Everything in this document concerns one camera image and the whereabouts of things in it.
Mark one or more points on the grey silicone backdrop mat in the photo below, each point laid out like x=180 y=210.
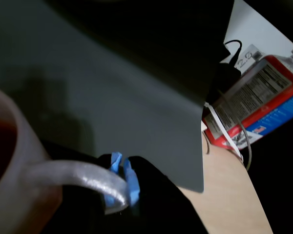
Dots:
x=112 y=97

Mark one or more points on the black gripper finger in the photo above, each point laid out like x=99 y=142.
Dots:
x=88 y=214
x=161 y=209

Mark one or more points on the white printed label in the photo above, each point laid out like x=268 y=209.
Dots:
x=246 y=57

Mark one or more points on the red white blue carton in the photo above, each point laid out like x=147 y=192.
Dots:
x=258 y=85

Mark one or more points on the translucent pink kettle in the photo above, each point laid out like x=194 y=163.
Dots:
x=19 y=207

